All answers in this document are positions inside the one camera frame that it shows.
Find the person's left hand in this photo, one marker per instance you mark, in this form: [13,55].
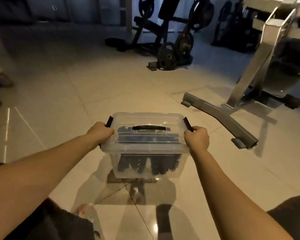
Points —
[100,133]

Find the person's right hand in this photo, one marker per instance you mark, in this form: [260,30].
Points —
[197,139]

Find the clear plastic storage box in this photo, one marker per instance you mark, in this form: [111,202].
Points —
[145,167]

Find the person's left forearm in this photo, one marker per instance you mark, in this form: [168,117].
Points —
[40,177]

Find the person's right forearm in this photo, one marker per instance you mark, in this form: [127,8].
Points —
[230,197]

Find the grey metal rack stand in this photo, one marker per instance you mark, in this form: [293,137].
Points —
[240,117]

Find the beige left slipper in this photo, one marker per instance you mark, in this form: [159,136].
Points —
[87,212]

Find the black plate-loaded gym machine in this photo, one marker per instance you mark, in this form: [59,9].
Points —
[162,27]

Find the dark exercise machine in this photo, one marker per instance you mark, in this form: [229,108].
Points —
[235,27]

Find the white wall socket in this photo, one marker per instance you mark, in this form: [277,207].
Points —
[54,7]

